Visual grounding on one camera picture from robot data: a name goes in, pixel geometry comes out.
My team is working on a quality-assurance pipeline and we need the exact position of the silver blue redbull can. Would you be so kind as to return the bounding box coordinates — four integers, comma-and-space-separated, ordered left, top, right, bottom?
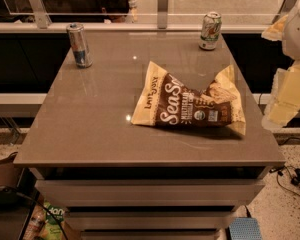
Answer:
66, 22, 92, 68

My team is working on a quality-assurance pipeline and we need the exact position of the green snack bag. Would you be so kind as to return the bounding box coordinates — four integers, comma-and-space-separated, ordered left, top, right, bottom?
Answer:
39, 201, 64, 240

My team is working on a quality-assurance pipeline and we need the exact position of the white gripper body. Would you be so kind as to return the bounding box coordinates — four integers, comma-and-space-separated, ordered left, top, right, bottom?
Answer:
282, 0, 300, 61

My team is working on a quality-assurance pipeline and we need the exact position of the person in background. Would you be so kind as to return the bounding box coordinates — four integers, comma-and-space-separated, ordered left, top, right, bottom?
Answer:
42, 0, 137, 23

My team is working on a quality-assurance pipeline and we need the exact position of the black power strip cable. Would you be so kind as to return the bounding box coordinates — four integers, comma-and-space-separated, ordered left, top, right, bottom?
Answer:
269, 165, 300, 215

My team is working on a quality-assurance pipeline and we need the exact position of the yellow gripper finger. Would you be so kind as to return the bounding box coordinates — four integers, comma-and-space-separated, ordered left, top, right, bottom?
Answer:
261, 15, 288, 41
261, 61, 300, 130

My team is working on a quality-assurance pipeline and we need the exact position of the glass railing with posts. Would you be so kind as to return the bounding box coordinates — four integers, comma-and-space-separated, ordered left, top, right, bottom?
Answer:
0, 0, 300, 30

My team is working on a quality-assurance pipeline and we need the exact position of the plastic water bottle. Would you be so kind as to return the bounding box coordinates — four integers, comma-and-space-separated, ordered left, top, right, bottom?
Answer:
22, 208, 45, 240

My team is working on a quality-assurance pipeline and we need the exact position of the green white 7up can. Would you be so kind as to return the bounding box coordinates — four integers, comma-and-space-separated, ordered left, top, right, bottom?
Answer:
199, 11, 222, 50

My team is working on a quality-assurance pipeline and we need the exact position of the brown bin left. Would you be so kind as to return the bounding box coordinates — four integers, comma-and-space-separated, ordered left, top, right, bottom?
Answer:
0, 152, 22, 187

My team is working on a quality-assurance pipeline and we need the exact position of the brown yellow chips bag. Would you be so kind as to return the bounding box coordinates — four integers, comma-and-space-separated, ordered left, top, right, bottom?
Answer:
131, 61, 246, 135

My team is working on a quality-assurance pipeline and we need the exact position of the grey drawer cabinet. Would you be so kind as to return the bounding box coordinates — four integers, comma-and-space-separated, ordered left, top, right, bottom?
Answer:
15, 31, 284, 240

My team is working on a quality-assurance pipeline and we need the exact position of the blue perforated box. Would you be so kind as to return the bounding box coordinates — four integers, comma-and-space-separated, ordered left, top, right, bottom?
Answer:
228, 218, 262, 240

